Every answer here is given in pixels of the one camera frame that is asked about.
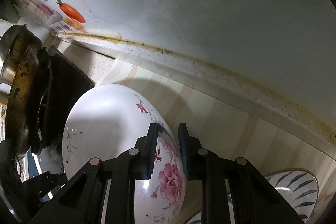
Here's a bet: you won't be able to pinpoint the white floral plate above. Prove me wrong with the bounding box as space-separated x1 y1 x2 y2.
62 84 186 223

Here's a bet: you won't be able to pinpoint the blue leaf pattern plate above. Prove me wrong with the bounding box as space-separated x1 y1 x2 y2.
186 169 319 223

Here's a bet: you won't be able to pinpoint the striped table cloth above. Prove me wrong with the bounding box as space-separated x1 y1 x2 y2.
97 59 335 223

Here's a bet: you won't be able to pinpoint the frying pan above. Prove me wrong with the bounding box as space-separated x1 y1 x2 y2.
4 27 44 155

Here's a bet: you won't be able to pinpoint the black induction cooktop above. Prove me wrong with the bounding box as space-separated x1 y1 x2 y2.
30 46 95 155

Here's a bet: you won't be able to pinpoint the steel pot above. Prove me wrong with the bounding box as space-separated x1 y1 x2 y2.
1 24 27 86

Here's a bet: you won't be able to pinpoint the colourful wall stickers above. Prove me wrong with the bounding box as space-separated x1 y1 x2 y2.
15 0 88 34

